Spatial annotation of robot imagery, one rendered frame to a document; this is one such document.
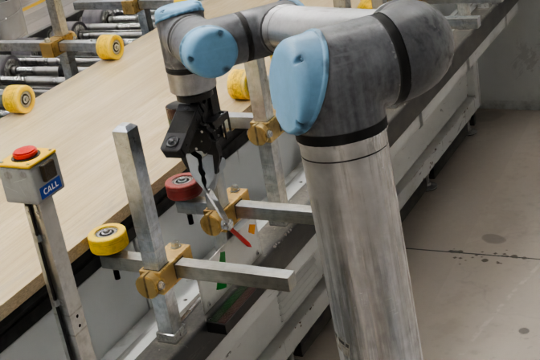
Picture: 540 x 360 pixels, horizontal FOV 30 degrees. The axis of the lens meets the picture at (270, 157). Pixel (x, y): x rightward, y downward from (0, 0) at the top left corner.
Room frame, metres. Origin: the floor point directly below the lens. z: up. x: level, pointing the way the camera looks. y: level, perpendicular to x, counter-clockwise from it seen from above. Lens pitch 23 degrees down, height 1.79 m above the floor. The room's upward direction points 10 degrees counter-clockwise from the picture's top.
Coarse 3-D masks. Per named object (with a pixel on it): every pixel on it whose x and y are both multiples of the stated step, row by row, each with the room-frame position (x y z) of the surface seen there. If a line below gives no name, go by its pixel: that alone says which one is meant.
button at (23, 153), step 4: (20, 148) 1.54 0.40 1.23; (24, 148) 1.53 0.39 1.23; (28, 148) 1.53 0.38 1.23; (32, 148) 1.53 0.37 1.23; (36, 148) 1.53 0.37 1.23; (16, 152) 1.52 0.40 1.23; (20, 152) 1.52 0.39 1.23; (24, 152) 1.51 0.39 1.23; (28, 152) 1.51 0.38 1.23; (32, 152) 1.51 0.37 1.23; (36, 152) 1.52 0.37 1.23; (16, 156) 1.51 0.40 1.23; (20, 156) 1.51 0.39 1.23; (24, 156) 1.51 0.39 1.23; (28, 156) 1.51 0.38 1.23; (32, 156) 1.51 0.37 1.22
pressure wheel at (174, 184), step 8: (176, 176) 2.08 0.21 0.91; (184, 176) 2.08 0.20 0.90; (192, 176) 2.06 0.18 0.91; (168, 184) 2.04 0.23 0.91; (176, 184) 2.03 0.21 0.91; (184, 184) 2.03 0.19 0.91; (192, 184) 2.02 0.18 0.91; (168, 192) 2.03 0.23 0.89; (176, 192) 2.02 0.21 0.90; (184, 192) 2.01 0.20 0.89; (192, 192) 2.02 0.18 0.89; (200, 192) 2.04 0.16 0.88; (176, 200) 2.02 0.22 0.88; (184, 200) 2.02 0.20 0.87; (192, 216) 2.05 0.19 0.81
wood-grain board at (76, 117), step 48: (240, 0) 3.61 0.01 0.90; (144, 48) 3.19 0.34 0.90; (48, 96) 2.85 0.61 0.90; (96, 96) 2.77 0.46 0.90; (144, 96) 2.70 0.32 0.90; (0, 144) 2.51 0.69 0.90; (48, 144) 2.44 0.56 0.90; (96, 144) 2.38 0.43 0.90; (144, 144) 2.33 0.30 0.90; (0, 192) 2.18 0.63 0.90; (96, 192) 2.08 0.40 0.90; (0, 240) 1.91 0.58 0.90; (0, 288) 1.70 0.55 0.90
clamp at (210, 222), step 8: (240, 192) 2.01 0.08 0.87; (232, 200) 1.98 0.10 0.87; (224, 208) 1.95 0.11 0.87; (232, 208) 1.96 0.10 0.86; (208, 216) 1.93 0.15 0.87; (216, 216) 1.92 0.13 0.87; (232, 216) 1.96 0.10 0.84; (208, 224) 1.93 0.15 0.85; (216, 224) 1.92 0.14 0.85; (208, 232) 1.93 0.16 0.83; (216, 232) 1.92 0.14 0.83
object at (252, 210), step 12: (180, 204) 2.04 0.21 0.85; (192, 204) 2.03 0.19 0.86; (204, 204) 2.01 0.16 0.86; (240, 204) 1.97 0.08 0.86; (252, 204) 1.96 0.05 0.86; (264, 204) 1.95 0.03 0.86; (276, 204) 1.94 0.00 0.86; (288, 204) 1.93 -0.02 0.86; (240, 216) 1.97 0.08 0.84; (252, 216) 1.95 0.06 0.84; (264, 216) 1.94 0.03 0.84; (276, 216) 1.92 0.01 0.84; (288, 216) 1.91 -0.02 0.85; (300, 216) 1.89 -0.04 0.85; (312, 216) 1.88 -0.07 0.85
